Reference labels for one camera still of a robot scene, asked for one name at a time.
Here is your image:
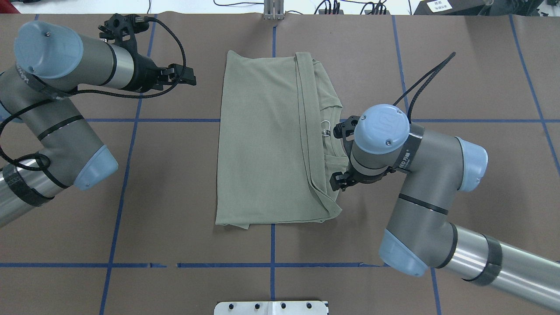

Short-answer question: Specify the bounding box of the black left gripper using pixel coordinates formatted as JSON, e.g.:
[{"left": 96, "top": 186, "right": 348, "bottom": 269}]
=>
[{"left": 131, "top": 55, "right": 197, "bottom": 92}]

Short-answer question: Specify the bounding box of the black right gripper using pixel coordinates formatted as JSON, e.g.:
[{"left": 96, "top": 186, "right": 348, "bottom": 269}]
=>
[{"left": 330, "top": 169, "right": 394, "bottom": 192}]

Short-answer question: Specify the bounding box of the olive green long-sleeve shirt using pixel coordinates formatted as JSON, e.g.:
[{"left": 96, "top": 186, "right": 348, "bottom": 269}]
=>
[{"left": 215, "top": 50, "right": 349, "bottom": 229}]

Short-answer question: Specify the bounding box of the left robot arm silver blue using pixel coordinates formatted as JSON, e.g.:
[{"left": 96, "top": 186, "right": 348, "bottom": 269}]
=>
[{"left": 0, "top": 14, "right": 196, "bottom": 227}]

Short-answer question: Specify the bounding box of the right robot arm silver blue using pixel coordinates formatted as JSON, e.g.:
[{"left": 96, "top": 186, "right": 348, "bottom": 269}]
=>
[{"left": 330, "top": 104, "right": 560, "bottom": 312}]

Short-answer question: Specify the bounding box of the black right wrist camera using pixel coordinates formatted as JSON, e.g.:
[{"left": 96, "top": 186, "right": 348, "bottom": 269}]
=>
[{"left": 332, "top": 115, "right": 361, "bottom": 141}]

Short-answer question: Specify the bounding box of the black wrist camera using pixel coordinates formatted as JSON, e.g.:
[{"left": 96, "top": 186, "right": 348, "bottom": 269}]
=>
[
  {"left": 332, "top": 115, "right": 361, "bottom": 141},
  {"left": 98, "top": 14, "right": 150, "bottom": 47}
]

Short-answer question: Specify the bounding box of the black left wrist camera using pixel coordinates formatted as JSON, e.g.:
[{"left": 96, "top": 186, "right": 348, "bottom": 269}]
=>
[{"left": 98, "top": 14, "right": 150, "bottom": 47}]

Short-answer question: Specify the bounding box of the aluminium frame post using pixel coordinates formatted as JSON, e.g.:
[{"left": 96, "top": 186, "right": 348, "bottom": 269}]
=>
[{"left": 263, "top": 0, "right": 285, "bottom": 21}]

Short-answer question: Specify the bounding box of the white camera pedestal column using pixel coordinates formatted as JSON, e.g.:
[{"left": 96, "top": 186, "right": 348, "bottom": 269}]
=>
[{"left": 213, "top": 300, "right": 329, "bottom": 315}]

